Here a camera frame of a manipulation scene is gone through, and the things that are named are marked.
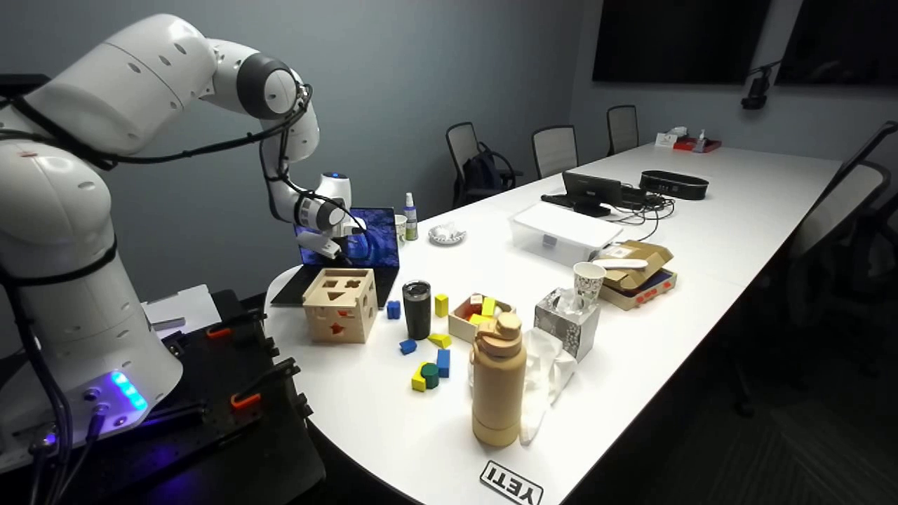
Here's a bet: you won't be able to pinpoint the wooden shape sorter box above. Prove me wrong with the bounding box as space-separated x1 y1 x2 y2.
303 266 379 345

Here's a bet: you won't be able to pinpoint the red and white items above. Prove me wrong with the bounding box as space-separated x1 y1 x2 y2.
654 127 719 155

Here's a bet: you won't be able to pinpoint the silver tissue box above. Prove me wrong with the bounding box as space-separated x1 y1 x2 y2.
533 288 601 360

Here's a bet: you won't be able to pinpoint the left grey office chair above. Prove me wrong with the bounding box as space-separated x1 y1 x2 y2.
445 120 484 206

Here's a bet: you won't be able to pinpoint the wall mounted tv screen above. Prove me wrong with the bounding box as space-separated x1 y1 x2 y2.
592 0 770 84

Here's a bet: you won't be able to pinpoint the yeti sticker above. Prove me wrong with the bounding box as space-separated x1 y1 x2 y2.
479 460 543 505

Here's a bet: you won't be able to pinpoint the black steel tumbler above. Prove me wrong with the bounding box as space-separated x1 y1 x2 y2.
400 280 432 340

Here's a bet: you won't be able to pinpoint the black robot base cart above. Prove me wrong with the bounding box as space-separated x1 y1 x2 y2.
0 295 326 505

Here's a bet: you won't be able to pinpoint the small blue cube block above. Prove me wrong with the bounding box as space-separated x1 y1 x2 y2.
386 300 400 321

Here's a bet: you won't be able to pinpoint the right grey office chair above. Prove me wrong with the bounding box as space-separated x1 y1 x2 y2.
606 105 640 155

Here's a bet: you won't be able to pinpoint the small spray bottle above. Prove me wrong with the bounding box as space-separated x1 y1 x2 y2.
403 190 418 241

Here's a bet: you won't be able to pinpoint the black backpack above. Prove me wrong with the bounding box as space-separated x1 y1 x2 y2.
463 144 515 203

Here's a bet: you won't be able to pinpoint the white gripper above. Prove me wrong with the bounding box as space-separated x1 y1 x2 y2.
293 227 343 259

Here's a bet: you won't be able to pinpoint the wooden tray of blocks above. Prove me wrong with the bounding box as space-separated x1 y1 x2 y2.
449 293 509 343

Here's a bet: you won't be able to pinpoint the yellow cube block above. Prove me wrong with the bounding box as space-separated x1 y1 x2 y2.
434 295 449 318

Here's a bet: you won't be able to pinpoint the green round block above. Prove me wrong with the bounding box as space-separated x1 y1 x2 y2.
418 363 439 382

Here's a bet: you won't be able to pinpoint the patterned paper cup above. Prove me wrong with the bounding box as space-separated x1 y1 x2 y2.
573 262 606 307

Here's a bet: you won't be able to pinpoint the yellow block near tray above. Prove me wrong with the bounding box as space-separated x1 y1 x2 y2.
410 375 427 392

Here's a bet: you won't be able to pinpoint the white flat box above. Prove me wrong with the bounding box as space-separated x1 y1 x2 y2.
509 203 620 263

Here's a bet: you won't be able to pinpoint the near side office chair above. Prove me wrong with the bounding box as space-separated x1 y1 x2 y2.
726 120 898 416

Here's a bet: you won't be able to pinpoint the blue flower shaped block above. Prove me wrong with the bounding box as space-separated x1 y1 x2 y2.
399 340 418 357

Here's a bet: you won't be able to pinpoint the crumpled clear plastic bag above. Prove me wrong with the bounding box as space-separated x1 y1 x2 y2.
519 329 578 446

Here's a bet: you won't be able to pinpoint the tan insulated water bottle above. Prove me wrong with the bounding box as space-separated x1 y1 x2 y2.
472 315 528 450

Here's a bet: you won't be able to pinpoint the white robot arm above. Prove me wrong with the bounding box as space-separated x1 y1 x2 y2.
0 13 347 446

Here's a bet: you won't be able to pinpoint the open cardboard box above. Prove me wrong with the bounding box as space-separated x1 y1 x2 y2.
594 241 676 312

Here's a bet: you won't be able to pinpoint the black oval speaker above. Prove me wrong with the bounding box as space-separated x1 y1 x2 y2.
640 172 706 200

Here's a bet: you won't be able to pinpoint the middle grey office chair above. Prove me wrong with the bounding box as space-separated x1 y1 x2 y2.
531 127 578 178

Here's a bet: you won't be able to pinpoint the blue rectangular block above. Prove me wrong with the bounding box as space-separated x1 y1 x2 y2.
438 347 451 380

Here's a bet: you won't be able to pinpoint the grey office chair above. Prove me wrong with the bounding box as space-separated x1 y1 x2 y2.
606 105 640 155
531 127 578 178
445 120 484 206

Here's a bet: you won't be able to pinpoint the yellow rectangular block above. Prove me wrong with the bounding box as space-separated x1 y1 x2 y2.
430 335 451 347

